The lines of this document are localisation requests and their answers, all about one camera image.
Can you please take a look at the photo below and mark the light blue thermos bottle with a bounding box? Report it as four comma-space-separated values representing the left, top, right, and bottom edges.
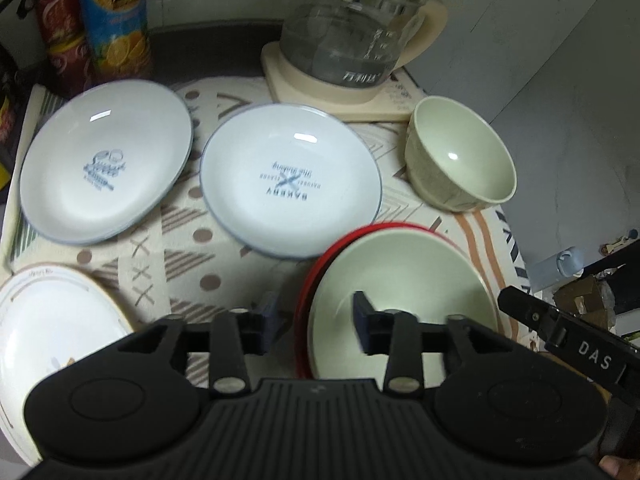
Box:
527, 246, 585, 292

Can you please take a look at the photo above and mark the cream kettle base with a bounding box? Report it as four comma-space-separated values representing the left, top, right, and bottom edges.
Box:
260, 0, 448, 124

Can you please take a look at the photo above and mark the upper red drink can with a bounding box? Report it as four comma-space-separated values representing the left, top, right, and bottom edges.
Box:
32, 0, 84, 47

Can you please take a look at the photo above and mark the red and black bowl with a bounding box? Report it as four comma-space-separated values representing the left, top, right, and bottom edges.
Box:
294, 221, 474, 380

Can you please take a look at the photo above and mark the patterned fringed tablecloth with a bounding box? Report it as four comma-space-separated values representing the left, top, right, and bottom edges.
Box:
6, 66, 542, 391

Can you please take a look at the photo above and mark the pale green bowl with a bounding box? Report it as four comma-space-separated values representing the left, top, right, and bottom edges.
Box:
307, 228, 498, 384
404, 96, 518, 214

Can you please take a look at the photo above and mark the lower red drink can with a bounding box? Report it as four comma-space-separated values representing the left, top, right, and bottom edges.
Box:
48, 35, 96, 96

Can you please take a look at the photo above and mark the white Sweet Bakery plate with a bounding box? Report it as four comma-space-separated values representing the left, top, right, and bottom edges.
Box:
20, 79, 193, 246

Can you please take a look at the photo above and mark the orange juice bottle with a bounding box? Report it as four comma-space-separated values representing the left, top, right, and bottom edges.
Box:
79, 0, 152, 81

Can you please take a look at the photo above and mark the white gold-rimmed plate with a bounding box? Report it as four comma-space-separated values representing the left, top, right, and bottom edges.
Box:
1, 264, 134, 466

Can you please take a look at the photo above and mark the red drink can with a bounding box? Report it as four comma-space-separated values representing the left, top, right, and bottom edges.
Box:
32, 0, 84, 47
48, 35, 96, 96

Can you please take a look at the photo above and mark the glass electric kettle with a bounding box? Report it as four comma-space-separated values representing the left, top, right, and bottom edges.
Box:
280, 0, 447, 90

